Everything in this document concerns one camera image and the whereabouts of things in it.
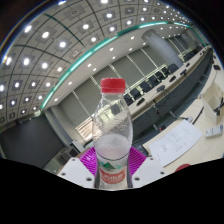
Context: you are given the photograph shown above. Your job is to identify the row of black office chairs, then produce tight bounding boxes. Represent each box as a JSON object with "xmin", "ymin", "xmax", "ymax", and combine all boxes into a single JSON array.
[{"xmin": 123, "ymin": 49, "xmax": 214, "ymax": 108}]

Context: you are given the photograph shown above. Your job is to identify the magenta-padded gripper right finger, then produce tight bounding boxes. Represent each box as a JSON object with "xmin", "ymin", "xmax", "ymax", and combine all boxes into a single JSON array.
[{"xmin": 125, "ymin": 147, "xmax": 167, "ymax": 188}]

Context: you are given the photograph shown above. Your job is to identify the round ceiling lights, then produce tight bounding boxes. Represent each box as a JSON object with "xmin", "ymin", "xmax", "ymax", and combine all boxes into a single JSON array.
[{"xmin": 0, "ymin": 0, "xmax": 188, "ymax": 118}]

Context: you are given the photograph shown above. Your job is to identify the long curved conference desk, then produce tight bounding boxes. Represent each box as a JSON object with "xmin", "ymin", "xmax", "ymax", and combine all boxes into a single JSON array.
[{"xmin": 126, "ymin": 49, "xmax": 224, "ymax": 141}]

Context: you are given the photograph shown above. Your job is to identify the white printed paper sheet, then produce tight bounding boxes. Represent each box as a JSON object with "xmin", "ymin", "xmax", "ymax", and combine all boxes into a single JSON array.
[{"xmin": 148, "ymin": 119, "xmax": 204, "ymax": 168}]

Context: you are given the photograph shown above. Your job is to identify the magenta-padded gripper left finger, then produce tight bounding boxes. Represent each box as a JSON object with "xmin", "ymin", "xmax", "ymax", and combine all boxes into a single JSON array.
[{"xmin": 57, "ymin": 147, "xmax": 101, "ymax": 189}]

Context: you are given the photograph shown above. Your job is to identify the black clip tool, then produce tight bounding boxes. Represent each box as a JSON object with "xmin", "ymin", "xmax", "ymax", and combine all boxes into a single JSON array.
[{"xmin": 216, "ymin": 96, "xmax": 224, "ymax": 116}]

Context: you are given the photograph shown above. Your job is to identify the white remote control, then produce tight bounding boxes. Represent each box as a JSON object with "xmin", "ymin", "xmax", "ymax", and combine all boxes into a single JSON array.
[{"xmin": 204, "ymin": 124, "xmax": 224, "ymax": 139}]

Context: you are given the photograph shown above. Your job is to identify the clear red-capped water bottle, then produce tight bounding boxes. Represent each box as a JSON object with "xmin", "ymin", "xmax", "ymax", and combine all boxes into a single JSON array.
[{"xmin": 92, "ymin": 77, "xmax": 134, "ymax": 190}]

